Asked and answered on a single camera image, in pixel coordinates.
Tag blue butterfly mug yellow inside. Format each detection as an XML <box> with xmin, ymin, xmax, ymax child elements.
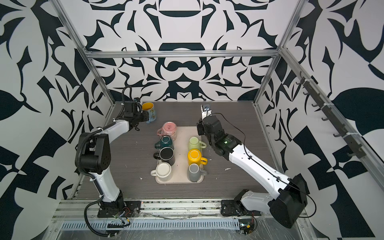
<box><xmin>142</xmin><ymin>102</ymin><xmax>157</xmax><ymax>124</ymax></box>

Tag pink ghost print mug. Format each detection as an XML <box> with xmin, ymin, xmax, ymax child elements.
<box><xmin>157</xmin><ymin>122</ymin><xmax>177</xmax><ymax>141</ymax></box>

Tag dark green mug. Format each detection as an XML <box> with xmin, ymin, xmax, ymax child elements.
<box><xmin>155</xmin><ymin>136</ymin><xmax>174</xmax><ymax>150</ymax></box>

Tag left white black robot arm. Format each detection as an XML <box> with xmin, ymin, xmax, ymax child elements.
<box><xmin>75</xmin><ymin>98</ymin><xmax>149</xmax><ymax>213</ymax></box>

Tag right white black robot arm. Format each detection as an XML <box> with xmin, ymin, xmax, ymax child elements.
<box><xmin>197</xmin><ymin>115</ymin><xmax>308</xmax><ymax>229</ymax></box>

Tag light green mug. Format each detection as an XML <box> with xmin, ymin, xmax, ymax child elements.
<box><xmin>188</xmin><ymin>137</ymin><xmax>207</xmax><ymax>152</ymax></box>

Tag grey mug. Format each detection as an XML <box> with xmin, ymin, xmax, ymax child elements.
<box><xmin>188</xmin><ymin>164</ymin><xmax>208</xmax><ymax>183</ymax></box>

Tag black mug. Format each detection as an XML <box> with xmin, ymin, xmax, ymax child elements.
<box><xmin>153</xmin><ymin>147</ymin><xmax>175</xmax><ymax>166</ymax></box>

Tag white cream mug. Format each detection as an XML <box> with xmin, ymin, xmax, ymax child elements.
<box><xmin>151</xmin><ymin>163</ymin><xmax>173</xmax><ymax>182</ymax></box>

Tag beige plastic tray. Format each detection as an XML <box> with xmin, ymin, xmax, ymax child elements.
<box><xmin>155</xmin><ymin>127</ymin><xmax>204</xmax><ymax>185</ymax></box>

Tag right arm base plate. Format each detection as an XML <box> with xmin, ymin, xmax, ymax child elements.
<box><xmin>220</xmin><ymin>200</ymin><xmax>264</xmax><ymax>217</ymax></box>

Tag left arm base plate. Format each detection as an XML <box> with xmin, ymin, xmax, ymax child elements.
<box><xmin>97</xmin><ymin>201</ymin><xmax>142</xmax><ymax>218</ymax></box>

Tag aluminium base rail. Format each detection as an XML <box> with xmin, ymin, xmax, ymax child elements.
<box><xmin>43</xmin><ymin>199</ymin><xmax>316</xmax><ymax>240</ymax></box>

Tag aluminium frame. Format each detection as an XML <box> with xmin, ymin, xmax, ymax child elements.
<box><xmin>51</xmin><ymin>1</ymin><xmax>384</xmax><ymax>188</ymax></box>

